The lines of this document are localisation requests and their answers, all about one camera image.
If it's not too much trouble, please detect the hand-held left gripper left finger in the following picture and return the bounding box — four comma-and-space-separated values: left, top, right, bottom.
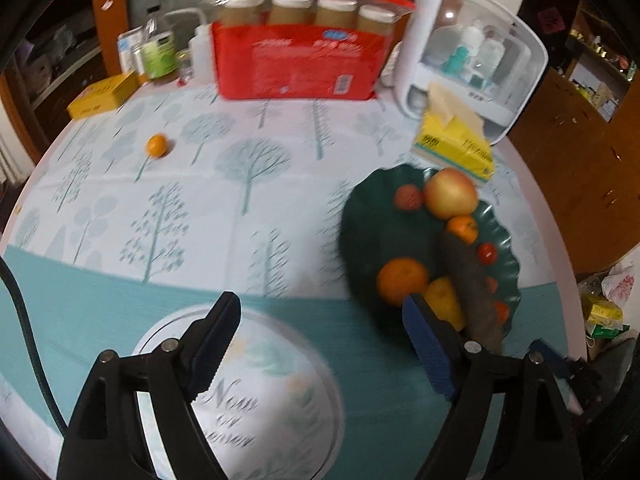
56, 291, 242, 480

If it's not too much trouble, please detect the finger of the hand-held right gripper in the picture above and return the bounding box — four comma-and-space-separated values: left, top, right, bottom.
529, 339, 588, 386

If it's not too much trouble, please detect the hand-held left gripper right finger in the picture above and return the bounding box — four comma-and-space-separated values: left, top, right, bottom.
402, 294, 583, 480

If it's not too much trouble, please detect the yellow citrus fruit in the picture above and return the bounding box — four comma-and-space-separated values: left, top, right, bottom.
424, 276, 467, 332

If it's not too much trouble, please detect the overripe dark banana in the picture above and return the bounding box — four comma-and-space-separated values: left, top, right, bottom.
440, 231, 506, 356

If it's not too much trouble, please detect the round orange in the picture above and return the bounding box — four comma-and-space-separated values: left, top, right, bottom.
376, 257, 431, 307

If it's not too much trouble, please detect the orange tangerine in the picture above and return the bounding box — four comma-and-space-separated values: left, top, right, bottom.
446, 215, 478, 243

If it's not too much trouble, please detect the dark green scalloped plate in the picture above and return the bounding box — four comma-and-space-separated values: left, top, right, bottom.
339, 165, 523, 356

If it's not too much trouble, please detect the large red tomato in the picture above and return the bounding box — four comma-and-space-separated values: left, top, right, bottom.
392, 184, 425, 212

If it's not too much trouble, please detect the red yellow apple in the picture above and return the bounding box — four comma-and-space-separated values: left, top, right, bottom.
424, 169, 478, 220

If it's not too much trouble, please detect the yellow green package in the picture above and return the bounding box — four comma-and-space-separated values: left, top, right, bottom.
582, 292, 626, 336

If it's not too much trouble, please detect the white red plastic bag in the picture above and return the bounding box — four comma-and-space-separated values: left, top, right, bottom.
600, 260, 640, 303

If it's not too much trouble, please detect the tree print tablecloth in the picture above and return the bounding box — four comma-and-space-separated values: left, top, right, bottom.
0, 80, 573, 480

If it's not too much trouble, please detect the yellow tissue box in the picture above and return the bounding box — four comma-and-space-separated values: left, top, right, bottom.
412, 82, 496, 188

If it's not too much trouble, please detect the yellow cardboard box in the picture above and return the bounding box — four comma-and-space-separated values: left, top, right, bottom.
66, 71, 138, 121

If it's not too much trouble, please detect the red plastic package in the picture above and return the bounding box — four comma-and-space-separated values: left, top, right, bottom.
211, 22, 383, 102

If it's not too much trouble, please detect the white plastic bottle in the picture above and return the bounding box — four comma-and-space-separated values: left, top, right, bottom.
191, 24, 216, 82

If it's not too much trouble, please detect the green label bottle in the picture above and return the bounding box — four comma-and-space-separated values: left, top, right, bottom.
140, 32, 178, 81

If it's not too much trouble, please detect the white storage box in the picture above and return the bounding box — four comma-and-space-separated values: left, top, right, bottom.
395, 0, 548, 143

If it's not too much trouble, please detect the teal bottle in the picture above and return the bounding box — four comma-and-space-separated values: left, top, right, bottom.
444, 45, 472, 77

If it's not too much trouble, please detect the wooden shelf with items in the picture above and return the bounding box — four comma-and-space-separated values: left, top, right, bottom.
565, 0, 640, 121

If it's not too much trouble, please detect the white blue small box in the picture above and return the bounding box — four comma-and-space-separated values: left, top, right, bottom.
117, 30, 143, 73

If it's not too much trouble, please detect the clear white bottle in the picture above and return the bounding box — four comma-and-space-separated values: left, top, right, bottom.
462, 22, 506, 73

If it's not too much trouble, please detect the glass jar with white lid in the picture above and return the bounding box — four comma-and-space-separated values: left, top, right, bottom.
315, 0, 358, 30
221, 0, 267, 28
270, 0, 316, 27
356, 4, 398, 35

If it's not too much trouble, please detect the black cable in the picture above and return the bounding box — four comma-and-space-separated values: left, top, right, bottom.
0, 257, 71, 436

